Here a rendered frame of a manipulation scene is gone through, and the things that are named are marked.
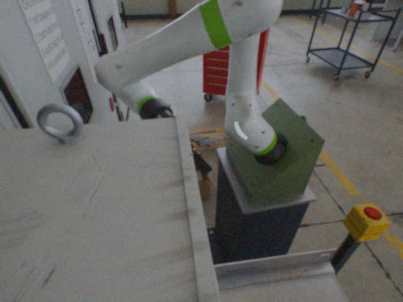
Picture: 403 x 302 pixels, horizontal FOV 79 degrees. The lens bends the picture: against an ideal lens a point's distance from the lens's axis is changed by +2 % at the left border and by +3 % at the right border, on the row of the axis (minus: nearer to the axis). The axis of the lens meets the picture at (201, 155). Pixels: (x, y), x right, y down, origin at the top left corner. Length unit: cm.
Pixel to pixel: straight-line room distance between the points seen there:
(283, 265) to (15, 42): 79
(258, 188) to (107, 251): 85
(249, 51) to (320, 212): 153
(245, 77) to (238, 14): 34
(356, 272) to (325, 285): 113
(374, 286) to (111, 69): 182
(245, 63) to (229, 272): 66
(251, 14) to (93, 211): 54
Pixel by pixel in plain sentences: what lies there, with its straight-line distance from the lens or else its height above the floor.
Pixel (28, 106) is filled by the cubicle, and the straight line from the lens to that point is 53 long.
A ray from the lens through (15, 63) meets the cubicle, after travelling 52.
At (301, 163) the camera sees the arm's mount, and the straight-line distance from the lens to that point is 99.
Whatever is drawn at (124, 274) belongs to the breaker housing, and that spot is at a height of 139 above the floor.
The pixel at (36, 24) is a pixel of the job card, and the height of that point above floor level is 144.
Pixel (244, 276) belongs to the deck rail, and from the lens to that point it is 77.
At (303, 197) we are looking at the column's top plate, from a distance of 112.
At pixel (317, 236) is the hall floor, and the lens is 199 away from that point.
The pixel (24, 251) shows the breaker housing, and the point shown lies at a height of 139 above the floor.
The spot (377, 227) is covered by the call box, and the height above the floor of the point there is 88.
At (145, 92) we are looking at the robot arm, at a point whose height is 120.
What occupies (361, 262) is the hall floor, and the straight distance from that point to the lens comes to 201.
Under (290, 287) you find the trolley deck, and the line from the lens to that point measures 79.
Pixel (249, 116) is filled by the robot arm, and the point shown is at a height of 111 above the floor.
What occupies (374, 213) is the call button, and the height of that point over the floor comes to 91.
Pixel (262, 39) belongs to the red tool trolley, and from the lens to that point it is 288.
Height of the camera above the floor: 155
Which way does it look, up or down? 40 degrees down
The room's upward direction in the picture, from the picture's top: straight up
